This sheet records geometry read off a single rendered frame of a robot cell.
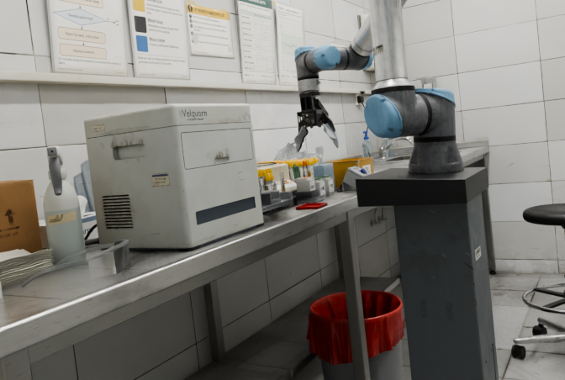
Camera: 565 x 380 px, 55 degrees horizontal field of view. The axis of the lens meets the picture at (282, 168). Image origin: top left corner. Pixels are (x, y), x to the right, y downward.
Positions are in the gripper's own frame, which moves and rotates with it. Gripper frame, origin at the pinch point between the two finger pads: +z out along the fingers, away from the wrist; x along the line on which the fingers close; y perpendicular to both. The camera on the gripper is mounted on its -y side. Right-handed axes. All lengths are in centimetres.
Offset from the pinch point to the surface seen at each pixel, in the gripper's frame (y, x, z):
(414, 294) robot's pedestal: 28, 34, 42
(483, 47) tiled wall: -217, 44, -51
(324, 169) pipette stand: 0.9, 2.0, 6.6
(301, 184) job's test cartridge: 21.6, 1.3, 9.3
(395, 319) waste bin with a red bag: -6, 19, 62
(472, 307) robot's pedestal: 30, 49, 44
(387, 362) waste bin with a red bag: -3, 15, 76
